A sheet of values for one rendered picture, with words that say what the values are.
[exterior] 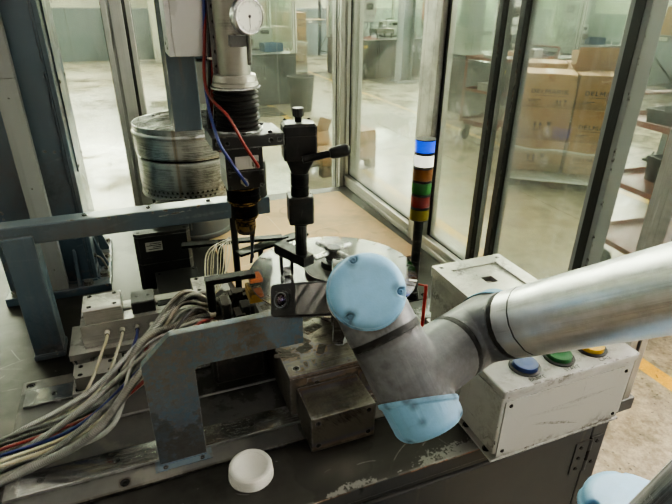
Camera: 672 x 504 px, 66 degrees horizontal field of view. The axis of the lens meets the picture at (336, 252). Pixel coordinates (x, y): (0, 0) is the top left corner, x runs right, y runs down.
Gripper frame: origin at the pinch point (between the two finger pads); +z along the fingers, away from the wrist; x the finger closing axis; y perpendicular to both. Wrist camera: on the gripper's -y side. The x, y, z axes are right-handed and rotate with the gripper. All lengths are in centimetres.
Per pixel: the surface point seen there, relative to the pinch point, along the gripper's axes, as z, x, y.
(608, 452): 103, -51, 99
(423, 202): 30.5, 23.4, 21.4
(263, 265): 19.7, 8.1, -13.7
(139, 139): 57, 48, -53
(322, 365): 9.4, -10.8, -2.0
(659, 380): 134, -30, 140
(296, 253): 9.3, 9.2, -6.6
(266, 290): 11.5, 2.6, -12.2
